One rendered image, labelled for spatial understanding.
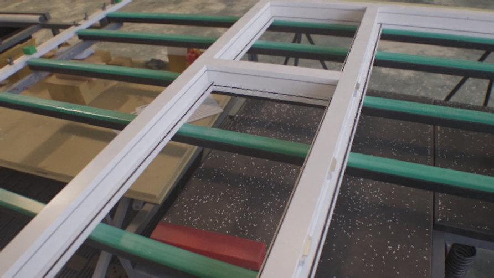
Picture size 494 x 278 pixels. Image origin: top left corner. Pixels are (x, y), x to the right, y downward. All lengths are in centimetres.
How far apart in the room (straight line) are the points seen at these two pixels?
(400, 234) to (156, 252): 64
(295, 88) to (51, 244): 67
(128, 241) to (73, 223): 11
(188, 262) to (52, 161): 85
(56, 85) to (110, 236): 108
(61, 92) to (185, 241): 98
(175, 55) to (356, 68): 90
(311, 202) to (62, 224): 44
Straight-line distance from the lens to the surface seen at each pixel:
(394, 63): 126
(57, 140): 150
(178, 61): 168
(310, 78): 97
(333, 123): 79
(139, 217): 110
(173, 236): 100
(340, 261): 97
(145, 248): 70
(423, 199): 116
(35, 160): 145
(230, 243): 96
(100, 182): 78
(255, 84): 103
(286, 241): 57
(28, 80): 159
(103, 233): 75
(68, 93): 170
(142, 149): 86
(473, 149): 139
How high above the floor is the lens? 140
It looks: 38 degrees down
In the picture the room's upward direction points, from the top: 6 degrees counter-clockwise
